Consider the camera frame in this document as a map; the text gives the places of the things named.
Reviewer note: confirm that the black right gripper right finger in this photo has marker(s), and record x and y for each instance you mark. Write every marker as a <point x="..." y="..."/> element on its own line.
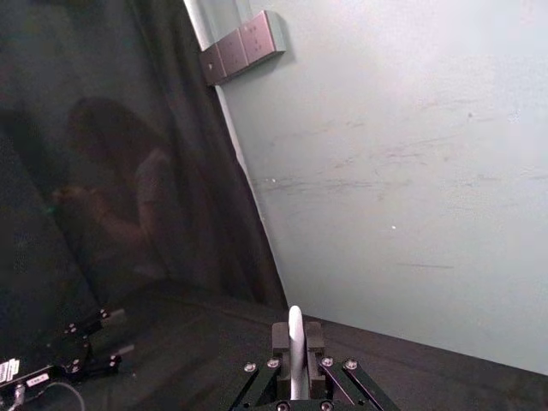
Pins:
<point x="314" y="338"/>

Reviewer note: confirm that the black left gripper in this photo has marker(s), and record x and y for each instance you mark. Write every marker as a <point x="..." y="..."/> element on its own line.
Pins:
<point x="64" y="353"/>

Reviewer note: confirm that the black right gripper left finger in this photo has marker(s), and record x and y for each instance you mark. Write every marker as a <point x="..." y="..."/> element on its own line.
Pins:
<point x="280" y="338"/>

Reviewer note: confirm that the small white plastic piece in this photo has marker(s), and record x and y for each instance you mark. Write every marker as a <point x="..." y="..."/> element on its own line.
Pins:
<point x="296" y="342"/>

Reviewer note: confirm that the black table cloth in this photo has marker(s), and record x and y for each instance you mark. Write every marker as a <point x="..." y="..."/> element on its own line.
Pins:
<point x="192" y="342"/>

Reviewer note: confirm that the person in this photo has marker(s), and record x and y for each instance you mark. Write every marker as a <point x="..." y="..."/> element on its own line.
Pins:
<point x="145" y="188"/>

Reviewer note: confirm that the dark sheer curtain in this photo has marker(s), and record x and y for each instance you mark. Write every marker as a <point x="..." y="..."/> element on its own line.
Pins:
<point x="192" y="128"/>

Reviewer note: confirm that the grey wall socket panel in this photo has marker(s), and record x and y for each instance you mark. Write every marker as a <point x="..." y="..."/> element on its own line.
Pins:
<point x="244" y="47"/>

